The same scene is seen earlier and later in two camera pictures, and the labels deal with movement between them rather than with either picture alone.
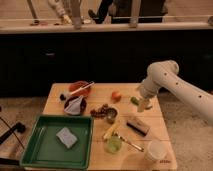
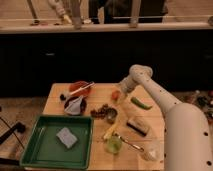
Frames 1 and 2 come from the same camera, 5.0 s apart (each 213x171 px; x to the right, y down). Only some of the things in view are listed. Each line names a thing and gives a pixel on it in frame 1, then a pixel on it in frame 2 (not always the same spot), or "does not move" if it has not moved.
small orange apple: x=116 y=96 does not move
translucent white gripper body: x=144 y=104 to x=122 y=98
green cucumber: x=135 y=100 does not move
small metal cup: x=111 y=115 does not move
